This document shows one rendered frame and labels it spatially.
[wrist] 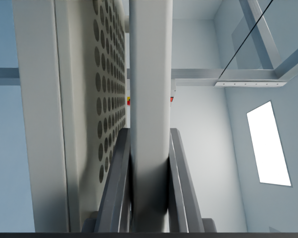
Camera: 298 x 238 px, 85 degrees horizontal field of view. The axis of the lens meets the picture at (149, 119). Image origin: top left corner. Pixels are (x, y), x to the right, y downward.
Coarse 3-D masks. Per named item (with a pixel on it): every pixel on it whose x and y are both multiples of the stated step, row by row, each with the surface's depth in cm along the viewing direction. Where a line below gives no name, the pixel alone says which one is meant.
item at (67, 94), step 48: (48, 0) 7; (96, 0) 11; (48, 48) 7; (96, 48) 12; (48, 96) 7; (96, 96) 11; (48, 144) 8; (96, 144) 11; (48, 192) 8; (96, 192) 11
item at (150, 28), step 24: (144, 0) 7; (168, 0) 7; (144, 24) 7; (168, 24) 7; (144, 48) 7; (168, 48) 7; (144, 72) 7; (168, 72) 8; (144, 96) 8; (168, 96) 8; (144, 120) 8; (168, 120) 8; (144, 144) 8; (168, 144) 8; (144, 168) 8; (144, 192) 8; (144, 216) 8
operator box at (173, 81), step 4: (128, 80) 74; (172, 80) 74; (128, 84) 73; (172, 84) 74; (128, 88) 72; (172, 88) 73; (128, 92) 74; (172, 92) 74; (128, 96) 77; (172, 96) 78
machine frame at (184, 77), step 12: (240, 0) 105; (252, 0) 98; (252, 12) 94; (252, 24) 94; (0, 72) 74; (12, 72) 74; (180, 72) 76; (192, 72) 76; (204, 72) 76; (216, 72) 77; (0, 84) 77; (12, 84) 77; (180, 84) 79; (192, 84) 79; (204, 84) 79
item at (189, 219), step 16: (176, 128) 10; (176, 144) 9; (176, 160) 8; (176, 176) 7; (176, 192) 7; (192, 192) 7; (176, 208) 6; (192, 208) 6; (176, 224) 6; (192, 224) 6; (208, 224) 6
